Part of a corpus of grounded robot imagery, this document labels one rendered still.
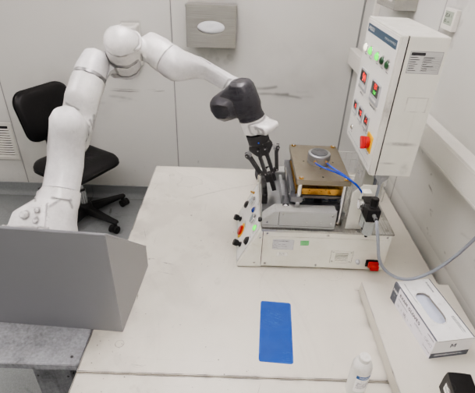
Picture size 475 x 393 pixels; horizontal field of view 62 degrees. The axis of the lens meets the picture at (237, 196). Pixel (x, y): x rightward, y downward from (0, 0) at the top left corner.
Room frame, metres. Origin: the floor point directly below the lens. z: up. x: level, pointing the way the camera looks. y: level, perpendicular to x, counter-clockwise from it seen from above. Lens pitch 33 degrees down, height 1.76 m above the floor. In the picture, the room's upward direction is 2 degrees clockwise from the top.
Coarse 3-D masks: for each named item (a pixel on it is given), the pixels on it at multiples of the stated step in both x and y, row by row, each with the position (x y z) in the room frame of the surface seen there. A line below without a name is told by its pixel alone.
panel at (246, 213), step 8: (256, 192) 1.37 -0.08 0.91; (248, 200) 1.40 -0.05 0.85; (256, 200) 1.31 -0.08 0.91; (248, 208) 1.34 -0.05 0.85; (256, 208) 1.26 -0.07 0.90; (240, 216) 1.38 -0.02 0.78; (248, 216) 1.29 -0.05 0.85; (240, 224) 1.32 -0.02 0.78; (248, 224) 1.24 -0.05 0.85; (256, 224) 1.16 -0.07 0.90; (248, 232) 1.18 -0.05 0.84; (256, 232) 1.12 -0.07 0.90; (240, 240) 1.21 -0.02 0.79; (248, 240) 1.14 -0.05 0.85; (240, 248) 1.16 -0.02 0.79; (240, 256) 1.12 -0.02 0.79
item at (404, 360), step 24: (360, 288) 0.99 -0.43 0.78; (384, 288) 0.97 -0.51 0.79; (384, 312) 0.87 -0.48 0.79; (456, 312) 0.88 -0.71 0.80; (384, 336) 0.78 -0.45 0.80; (408, 336) 0.78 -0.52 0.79; (384, 360) 0.71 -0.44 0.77; (408, 360) 0.70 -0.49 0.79; (432, 360) 0.70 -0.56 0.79; (456, 360) 0.70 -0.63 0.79; (408, 384) 0.63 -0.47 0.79; (432, 384) 0.63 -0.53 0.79
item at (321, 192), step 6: (294, 180) 1.22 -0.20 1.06; (306, 186) 1.18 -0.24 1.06; (312, 186) 1.18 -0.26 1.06; (318, 186) 1.18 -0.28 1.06; (324, 186) 1.18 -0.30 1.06; (330, 186) 1.18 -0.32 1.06; (336, 186) 1.19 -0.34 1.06; (306, 192) 1.17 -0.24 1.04; (312, 192) 1.17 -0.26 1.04; (318, 192) 1.17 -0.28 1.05; (324, 192) 1.17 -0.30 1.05; (330, 192) 1.17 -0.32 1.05; (336, 192) 1.17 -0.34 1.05; (318, 198) 1.17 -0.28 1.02; (324, 198) 1.17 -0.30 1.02; (330, 198) 1.17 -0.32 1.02; (336, 198) 1.17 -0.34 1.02
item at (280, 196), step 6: (276, 180) 1.37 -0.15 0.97; (282, 180) 1.37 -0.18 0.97; (270, 186) 1.32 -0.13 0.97; (276, 186) 1.32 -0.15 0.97; (282, 186) 1.25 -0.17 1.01; (270, 192) 1.28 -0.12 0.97; (276, 192) 1.28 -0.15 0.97; (282, 192) 1.21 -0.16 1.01; (270, 198) 1.23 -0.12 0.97; (276, 198) 1.23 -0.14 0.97; (282, 198) 1.19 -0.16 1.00; (288, 198) 1.24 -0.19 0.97; (264, 204) 1.19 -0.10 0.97; (270, 204) 1.19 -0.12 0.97; (342, 210) 1.17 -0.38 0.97; (342, 216) 1.16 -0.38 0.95
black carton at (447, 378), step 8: (448, 376) 0.61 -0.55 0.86; (456, 376) 0.61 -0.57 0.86; (464, 376) 0.61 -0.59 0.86; (440, 384) 0.62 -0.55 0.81; (448, 384) 0.59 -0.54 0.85; (456, 384) 0.59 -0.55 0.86; (464, 384) 0.59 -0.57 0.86; (472, 384) 0.59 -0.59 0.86; (448, 392) 0.58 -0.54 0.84; (456, 392) 0.57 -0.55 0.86; (464, 392) 0.57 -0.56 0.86; (472, 392) 0.57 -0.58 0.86
